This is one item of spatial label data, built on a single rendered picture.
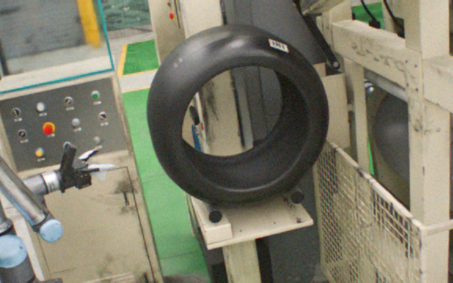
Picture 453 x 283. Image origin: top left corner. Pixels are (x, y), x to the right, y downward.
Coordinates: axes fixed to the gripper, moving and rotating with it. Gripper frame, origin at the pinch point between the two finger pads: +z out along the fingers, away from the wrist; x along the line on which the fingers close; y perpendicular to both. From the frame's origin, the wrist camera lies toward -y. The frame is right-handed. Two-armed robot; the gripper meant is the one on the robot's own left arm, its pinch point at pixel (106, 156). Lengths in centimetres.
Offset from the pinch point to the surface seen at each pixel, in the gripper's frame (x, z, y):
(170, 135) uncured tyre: 37.5, 8.3, -20.2
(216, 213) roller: 43.9, 18.0, 9.1
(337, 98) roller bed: 34, 81, -9
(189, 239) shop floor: -77, 68, 118
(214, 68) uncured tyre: 41, 23, -38
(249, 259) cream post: 21, 45, 57
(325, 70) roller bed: 18, 90, -13
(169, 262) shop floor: -64, 46, 116
